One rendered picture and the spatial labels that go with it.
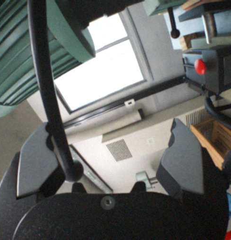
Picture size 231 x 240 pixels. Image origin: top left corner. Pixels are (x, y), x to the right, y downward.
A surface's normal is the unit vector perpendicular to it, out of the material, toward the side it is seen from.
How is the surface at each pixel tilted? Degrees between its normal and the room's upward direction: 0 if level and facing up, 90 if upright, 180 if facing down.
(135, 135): 90
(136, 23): 90
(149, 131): 90
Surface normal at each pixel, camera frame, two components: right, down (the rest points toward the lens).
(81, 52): 0.33, 0.94
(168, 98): 0.00, 0.49
